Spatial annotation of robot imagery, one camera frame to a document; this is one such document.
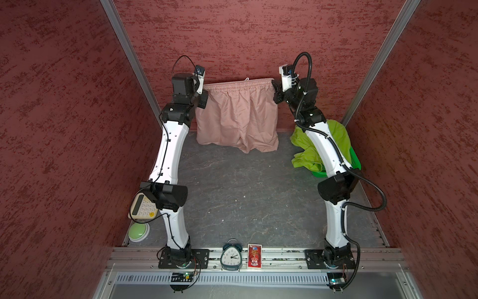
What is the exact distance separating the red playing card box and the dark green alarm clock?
38 millimetres

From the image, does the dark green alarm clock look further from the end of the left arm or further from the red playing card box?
the end of the left arm

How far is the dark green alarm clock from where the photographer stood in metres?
0.71

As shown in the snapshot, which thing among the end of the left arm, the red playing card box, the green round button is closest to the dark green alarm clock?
the red playing card box

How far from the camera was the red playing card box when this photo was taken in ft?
2.39
